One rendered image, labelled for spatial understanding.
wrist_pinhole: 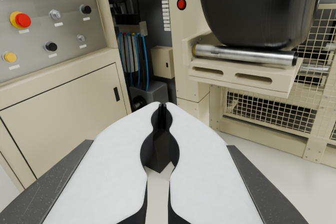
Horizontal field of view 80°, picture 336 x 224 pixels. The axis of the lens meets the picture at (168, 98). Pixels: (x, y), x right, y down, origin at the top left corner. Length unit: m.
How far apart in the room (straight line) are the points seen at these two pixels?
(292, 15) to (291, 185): 1.14
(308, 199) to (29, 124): 1.43
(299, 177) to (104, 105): 1.27
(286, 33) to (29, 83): 0.79
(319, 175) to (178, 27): 1.28
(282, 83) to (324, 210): 0.94
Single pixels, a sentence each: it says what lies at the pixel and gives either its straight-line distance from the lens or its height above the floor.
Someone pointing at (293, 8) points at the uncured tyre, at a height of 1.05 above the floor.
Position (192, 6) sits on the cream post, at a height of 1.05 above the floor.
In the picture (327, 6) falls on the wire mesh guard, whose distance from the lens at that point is 1.16.
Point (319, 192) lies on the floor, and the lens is 1.57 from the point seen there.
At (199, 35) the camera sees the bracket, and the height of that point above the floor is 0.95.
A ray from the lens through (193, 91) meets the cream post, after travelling 0.98.
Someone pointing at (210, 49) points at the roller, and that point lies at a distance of 0.77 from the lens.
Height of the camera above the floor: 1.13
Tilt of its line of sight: 29 degrees down
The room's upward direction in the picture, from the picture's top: 6 degrees counter-clockwise
